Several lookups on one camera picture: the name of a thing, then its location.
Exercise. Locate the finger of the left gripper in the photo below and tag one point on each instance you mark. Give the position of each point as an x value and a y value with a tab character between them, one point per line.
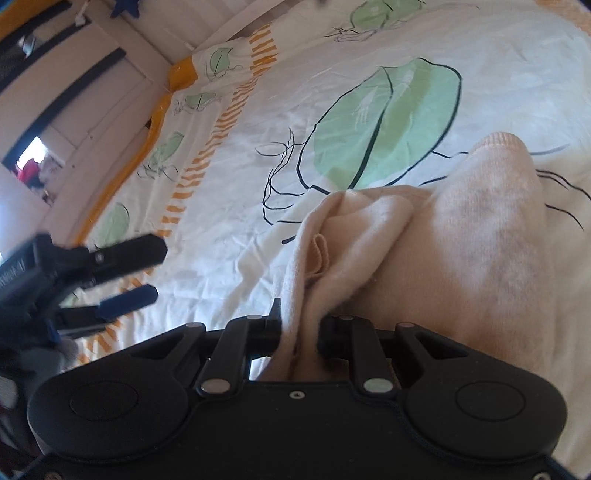
125	258
108	311

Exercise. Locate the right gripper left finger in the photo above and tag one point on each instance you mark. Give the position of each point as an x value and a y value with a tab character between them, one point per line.
233	349

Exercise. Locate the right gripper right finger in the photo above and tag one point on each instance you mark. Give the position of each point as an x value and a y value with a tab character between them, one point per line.
354	340

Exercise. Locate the beige knit sweater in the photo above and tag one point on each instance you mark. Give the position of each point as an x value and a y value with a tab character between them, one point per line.
468	259

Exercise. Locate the orange bed sheet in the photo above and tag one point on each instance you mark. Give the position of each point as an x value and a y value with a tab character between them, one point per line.
181	75

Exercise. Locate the white leaf-print duvet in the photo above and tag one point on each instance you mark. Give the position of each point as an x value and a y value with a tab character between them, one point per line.
355	96

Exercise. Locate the blue star decoration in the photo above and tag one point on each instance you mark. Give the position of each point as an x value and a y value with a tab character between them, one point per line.
130	7

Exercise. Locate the white wooden bed frame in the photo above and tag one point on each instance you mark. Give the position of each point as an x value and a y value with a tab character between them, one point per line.
78	87

